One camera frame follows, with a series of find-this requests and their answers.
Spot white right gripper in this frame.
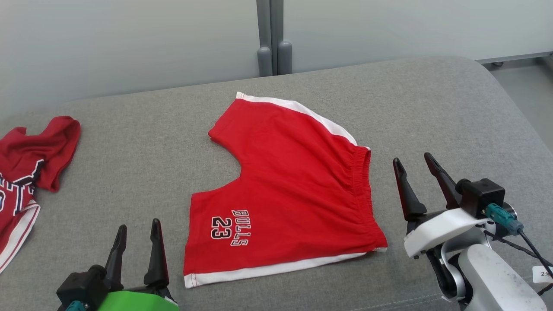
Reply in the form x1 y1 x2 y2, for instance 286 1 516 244
393 152 491 260

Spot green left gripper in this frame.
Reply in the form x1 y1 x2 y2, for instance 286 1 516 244
97 219 180 311

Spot red shorts with Bulls print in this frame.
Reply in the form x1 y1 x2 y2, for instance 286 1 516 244
183 92 388 289

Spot red jersey with white sleeves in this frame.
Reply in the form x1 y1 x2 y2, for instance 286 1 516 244
0 116 81 275

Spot grey fabric sofa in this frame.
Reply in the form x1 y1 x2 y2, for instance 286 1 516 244
0 56 553 311

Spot black right camera cable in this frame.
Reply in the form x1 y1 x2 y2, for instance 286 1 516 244
486 204 553 269

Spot white cable label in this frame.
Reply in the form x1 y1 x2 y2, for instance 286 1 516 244
532 266 553 284

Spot grey partition base rail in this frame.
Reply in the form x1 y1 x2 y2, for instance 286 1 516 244
475 52 553 67

